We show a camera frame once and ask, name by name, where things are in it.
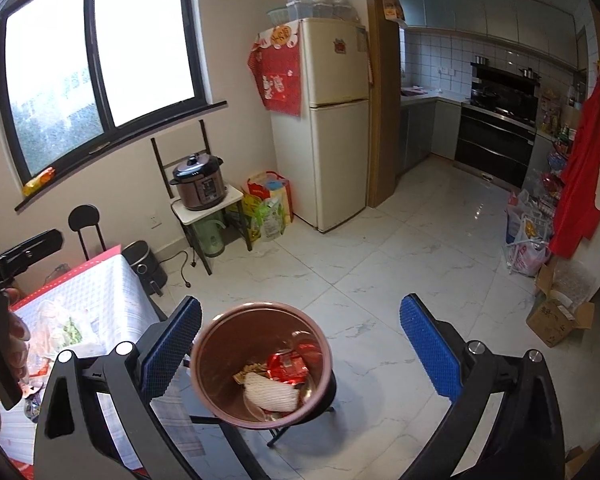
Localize white foam net sleeve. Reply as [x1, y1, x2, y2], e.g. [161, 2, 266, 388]
[244, 372, 299, 413]

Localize crushed red cola can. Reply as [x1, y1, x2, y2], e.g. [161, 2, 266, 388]
[265, 344, 322, 387]

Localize white plastic bag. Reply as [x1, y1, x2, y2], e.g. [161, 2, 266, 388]
[28, 300, 105, 377]

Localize brown round trash bin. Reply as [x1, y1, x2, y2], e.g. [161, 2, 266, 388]
[190, 301, 337, 430]

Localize person's left hand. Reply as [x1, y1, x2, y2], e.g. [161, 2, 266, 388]
[5, 310, 31, 380]

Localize black air fryer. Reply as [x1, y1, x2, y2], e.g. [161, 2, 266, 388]
[122, 240, 168, 296]

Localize black round-back chair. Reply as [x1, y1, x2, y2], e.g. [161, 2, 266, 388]
[68, 204, 107, 260]

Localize open cardboard box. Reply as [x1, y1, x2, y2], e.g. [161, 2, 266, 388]
[526, 258, 595, 348]

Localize black folding stool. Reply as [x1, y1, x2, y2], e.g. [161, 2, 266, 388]
[189, 368, 339, 449]

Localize green kettle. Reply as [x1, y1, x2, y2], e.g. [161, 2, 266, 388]
[193, 211, 226, 258]

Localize pink white plastic bags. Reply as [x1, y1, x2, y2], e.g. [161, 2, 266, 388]
[504, 190, 553, 278]

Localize dark electric pressure cooker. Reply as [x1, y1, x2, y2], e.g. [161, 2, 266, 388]
[170, 152, 227, 211]

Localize white folding side table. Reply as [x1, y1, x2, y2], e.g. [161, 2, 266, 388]
[150, 122, 252, 274]

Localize colourful shopping bags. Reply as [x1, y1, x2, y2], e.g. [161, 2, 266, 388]
[242, 170, 294, 242]

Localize black framed window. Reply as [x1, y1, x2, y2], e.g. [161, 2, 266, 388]
[0, 0, 214, 202]

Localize red hanging apron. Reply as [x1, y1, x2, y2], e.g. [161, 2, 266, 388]
[550, 71, 600, 259]

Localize cream two-door refrigerator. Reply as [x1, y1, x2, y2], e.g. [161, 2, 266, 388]
[271, 18, 370, 233]

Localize black stove oven unit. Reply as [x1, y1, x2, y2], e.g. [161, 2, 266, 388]
[454, 58, 540, 188]

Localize red fridge cover cloth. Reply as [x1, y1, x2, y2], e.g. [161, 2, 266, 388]
[248, 21, 301, 117]

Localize plastic containers on fridge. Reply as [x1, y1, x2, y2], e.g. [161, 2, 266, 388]
[266, 0, 360, 26]

